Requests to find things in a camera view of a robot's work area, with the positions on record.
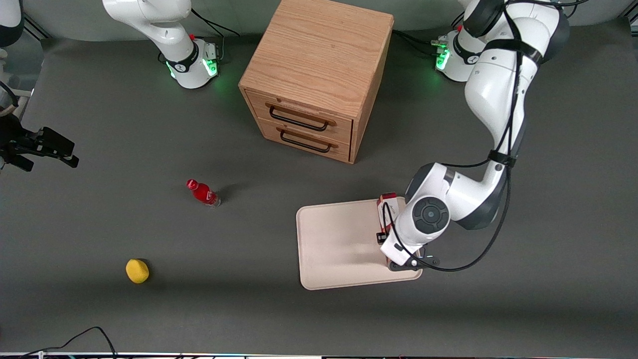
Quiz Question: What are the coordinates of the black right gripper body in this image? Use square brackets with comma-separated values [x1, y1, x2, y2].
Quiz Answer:
[0, 116, 45, 161]

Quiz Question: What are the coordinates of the red cookie box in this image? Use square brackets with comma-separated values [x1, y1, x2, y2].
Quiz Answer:
[376, 192, 398, 241]

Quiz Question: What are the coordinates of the beige rectangular tray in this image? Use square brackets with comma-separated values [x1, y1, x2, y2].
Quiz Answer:
[296, 197, 423, 291]

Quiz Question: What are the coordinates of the wooden drawer with narrow front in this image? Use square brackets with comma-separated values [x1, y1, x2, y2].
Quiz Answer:
[259, 118, 352, 163]

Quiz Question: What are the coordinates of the wooden drawer with wide front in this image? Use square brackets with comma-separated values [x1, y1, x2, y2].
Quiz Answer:
[246, 91, 354, 145]

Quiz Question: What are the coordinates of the yellow lemon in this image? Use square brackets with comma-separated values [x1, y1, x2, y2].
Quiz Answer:
[126, 258, 150, 284]

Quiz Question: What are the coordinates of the red drink bottle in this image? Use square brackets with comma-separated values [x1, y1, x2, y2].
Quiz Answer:
[186, 179, 221, 208]

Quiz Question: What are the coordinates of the wooden drawer cabinet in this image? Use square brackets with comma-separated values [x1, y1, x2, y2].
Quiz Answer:
[238, 0, 395, 165]

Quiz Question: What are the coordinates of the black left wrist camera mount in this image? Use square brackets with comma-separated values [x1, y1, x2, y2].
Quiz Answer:
[388, 253, 441, 273]

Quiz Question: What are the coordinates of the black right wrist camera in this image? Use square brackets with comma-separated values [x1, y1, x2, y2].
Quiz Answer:
[37, 127, 76, 157]

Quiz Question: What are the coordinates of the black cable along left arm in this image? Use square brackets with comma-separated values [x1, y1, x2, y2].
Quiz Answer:
[381, 0, 574, 273]

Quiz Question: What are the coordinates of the short black drawer handle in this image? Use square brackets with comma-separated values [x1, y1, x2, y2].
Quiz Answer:
[277, 127, 337, 153]

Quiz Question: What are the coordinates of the long black drawer handle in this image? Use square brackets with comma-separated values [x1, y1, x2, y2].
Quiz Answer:
[265, 102, 336, 132]

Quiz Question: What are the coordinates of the thin black looping cable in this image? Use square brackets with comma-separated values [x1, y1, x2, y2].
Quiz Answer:
[19, 327, 118, 359]

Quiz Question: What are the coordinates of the black right arm base cable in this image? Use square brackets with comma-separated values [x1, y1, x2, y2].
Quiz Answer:
[191, 7, 241, 38]

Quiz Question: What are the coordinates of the black arm base cable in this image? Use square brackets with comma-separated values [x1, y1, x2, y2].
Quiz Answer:
[191, 7, 241, 38]
[393, 29, 442, 55]

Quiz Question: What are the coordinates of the black left arm base cable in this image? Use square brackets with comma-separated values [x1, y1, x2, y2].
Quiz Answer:
[393, 29, 442, 55]

